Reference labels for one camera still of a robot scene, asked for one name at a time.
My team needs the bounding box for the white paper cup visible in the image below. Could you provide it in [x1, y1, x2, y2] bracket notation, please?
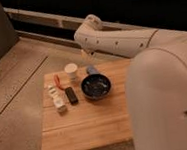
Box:
[64, 63, 78, 80]

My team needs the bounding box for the white sponge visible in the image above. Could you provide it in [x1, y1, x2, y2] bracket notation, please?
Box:
[47, 85, 66, 112]

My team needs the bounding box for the black rectangular block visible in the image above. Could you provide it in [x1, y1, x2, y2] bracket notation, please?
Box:
[64, 87, 79, 105]

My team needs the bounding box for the blue grey small object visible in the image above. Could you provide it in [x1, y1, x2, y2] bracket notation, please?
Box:
[86, 65, 99, 75]

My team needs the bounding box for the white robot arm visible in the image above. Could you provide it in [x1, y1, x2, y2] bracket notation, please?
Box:
[74, 14, 187, 150]

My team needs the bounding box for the orange red small tool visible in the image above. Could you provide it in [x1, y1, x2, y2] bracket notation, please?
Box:
[54, 74, 64, 90]

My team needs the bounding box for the wooden table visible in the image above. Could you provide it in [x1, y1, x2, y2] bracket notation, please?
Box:
[41, 59, 133, 150]

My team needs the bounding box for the dark ceramic bowl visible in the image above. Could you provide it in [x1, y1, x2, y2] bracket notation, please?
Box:
[81, 74, 111, 100]

